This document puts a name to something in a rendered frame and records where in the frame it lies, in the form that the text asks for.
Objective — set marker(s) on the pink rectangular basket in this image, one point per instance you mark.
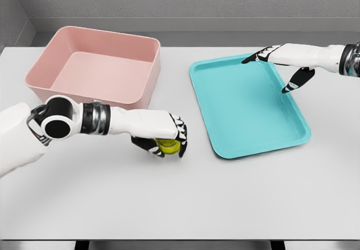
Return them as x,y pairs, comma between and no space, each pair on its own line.
95,64

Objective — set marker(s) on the yellow-green tennis ball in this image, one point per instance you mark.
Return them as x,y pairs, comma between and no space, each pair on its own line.
168,146

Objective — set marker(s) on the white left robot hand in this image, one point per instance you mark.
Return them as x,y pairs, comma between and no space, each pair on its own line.
157,123

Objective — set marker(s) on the blue rectangular tray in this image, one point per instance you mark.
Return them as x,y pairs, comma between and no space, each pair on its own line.
247,106

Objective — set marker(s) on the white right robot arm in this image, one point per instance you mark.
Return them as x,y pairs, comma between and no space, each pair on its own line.
340,59

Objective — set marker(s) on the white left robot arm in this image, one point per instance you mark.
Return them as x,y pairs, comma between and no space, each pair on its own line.
70,123

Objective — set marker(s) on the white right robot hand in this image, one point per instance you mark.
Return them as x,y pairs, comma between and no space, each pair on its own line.
292,54

